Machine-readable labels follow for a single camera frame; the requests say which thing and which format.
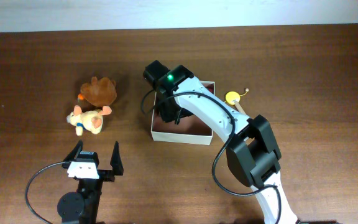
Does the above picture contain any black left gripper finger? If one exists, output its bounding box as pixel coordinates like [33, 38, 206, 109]
[110, 141, 124, 175]
[63, 140, 83, 162]

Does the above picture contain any white box with maroon interior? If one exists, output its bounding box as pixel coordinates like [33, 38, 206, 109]
[150, 80, 216, 146]

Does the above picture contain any cream plush mouse toy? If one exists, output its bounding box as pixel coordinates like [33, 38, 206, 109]
[66, 105, 112, 136]

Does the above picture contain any yellow wooden rattle drum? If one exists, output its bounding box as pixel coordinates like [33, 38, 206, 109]
[225, 88, 249, 114]

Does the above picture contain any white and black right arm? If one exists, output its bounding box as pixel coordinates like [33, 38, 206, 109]
[143, 60, 300, 224]

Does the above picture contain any brown plush toy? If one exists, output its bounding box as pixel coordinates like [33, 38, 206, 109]
[78, 77, 117, 107]

